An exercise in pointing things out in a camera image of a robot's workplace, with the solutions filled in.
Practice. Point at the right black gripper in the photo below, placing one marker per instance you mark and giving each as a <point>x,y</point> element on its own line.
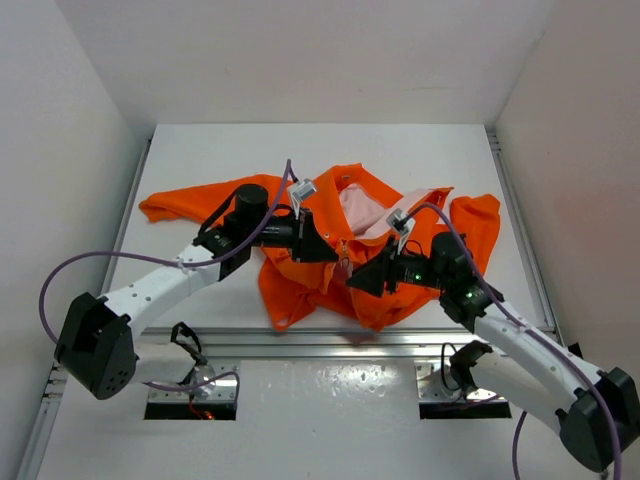
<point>383,268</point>

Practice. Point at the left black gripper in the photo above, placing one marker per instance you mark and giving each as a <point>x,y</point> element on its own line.
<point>306,243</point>

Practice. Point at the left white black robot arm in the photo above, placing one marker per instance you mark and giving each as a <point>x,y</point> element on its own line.
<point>98,343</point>

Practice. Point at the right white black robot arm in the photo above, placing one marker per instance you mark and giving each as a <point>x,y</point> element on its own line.
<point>595,413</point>

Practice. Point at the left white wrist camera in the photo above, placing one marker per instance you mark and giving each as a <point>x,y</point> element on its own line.
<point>299,191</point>

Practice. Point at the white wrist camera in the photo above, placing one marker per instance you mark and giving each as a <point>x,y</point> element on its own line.
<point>299,191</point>
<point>402,224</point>

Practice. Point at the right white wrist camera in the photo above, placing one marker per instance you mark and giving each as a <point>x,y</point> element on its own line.
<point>402,224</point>

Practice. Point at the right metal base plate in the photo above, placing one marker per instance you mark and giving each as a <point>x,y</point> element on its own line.
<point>432,390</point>

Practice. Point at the metal base plate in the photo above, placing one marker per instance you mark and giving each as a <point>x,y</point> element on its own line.
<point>432,390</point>
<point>216,382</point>

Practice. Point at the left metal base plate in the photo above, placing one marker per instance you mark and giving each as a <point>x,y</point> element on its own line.
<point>216,382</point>

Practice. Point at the aluminium rail frame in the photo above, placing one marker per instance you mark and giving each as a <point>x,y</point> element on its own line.
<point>326,399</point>

